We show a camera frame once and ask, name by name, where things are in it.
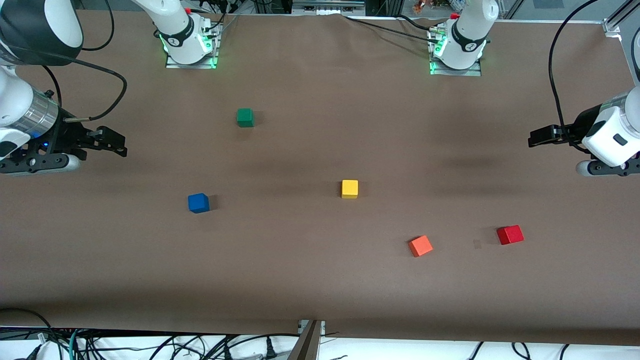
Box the dark brown beam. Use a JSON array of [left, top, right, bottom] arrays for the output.
[[286, 320, 323, 360]]

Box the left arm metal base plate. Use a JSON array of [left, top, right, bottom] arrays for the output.
[[428, 30, 483, 77]]

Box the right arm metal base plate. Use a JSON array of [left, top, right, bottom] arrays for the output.
[[165, 22, 221, 70]]

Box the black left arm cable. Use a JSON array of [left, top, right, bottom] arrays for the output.
[[547, 0, 601, 153]]

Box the red block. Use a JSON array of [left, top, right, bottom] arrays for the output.
[[496, 224, 525, 246]]

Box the black cable on table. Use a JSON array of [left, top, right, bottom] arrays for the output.
[[344, 15, 441, 43]]

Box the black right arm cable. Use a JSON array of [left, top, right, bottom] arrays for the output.
[[0, 44, 128, 123]]

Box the aluminium rail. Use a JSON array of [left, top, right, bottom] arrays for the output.
[[292, 0, 366, 13]]

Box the blue block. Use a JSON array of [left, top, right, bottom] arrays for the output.
[[188, 193, 211, 214]]

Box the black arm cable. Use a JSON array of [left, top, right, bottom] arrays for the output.
[[0, 44, 128, 123], [547, 0, 601, 153]]

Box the brown table cover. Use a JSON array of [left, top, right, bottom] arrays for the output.
[[0, 10, 640, 347]]

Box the aluminium frame profile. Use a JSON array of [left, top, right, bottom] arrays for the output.
[[602, 0, 640, 86]]

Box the orange block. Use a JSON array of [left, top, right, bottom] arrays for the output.
[[408, 235, 434, 258]]

